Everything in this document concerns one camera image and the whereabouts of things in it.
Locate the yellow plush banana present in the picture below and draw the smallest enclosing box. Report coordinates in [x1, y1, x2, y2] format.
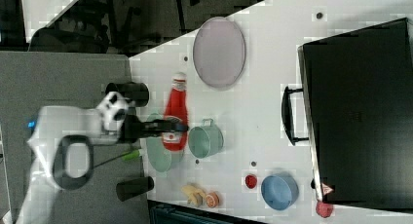
[181, 185, 207, 206]

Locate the green slotted spatula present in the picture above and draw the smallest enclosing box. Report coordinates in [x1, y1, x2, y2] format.
[94, 149, 146, 168]

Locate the dark grey cylinder object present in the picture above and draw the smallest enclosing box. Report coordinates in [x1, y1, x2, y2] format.
[116, 176, 155, 202]

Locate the red plush ketchup bottle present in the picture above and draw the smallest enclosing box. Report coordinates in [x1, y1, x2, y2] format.
[162, 72, 188, 151]

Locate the silver black toaster oven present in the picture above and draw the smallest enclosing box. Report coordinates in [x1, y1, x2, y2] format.
[297, 18, 413, 213]

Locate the small red strawberry toy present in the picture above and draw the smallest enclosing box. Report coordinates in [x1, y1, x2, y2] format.
[244, 174, 257, 189]

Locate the lavender round plate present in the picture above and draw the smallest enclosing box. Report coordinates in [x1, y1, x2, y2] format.
[193, 17, 245, 90]

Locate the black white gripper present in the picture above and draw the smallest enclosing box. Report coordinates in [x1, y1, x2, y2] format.
[96, 92, 189, 144]

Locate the green cup with handle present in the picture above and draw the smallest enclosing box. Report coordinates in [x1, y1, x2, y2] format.
[188, 119, 224, 159]

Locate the blue cup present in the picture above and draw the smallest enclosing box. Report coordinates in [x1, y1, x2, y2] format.
[261, 172, 299, 211]

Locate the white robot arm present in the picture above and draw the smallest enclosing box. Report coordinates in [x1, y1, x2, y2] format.
[16, 92, 188, 224]

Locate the orange slice plush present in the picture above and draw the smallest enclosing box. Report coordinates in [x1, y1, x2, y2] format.
[206, 192, 220, 208]

